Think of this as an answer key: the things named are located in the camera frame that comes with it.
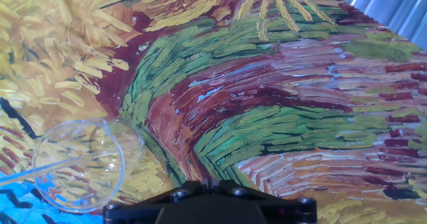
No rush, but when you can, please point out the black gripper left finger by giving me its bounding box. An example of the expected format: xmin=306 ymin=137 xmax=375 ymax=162
xmin=101 ymin=179 xmax=211 ymax=224

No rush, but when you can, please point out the painted wheat field cloth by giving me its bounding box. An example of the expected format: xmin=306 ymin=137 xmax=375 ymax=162
xmin=0 ymin=0 xmax=427 ymax=224

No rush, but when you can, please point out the glass stirring rod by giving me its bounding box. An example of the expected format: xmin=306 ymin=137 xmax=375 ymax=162
xmin=0 ymin=150 xmax=117 ymax=187

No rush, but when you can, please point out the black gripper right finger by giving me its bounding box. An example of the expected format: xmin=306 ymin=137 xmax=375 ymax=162
xmin=209 ymin=179 xmax=318 ymax=224

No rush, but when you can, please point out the clear glass beaker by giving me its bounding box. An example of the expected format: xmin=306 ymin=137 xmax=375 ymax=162
xmin=31 ymin=118 xmax=146 ymax=215

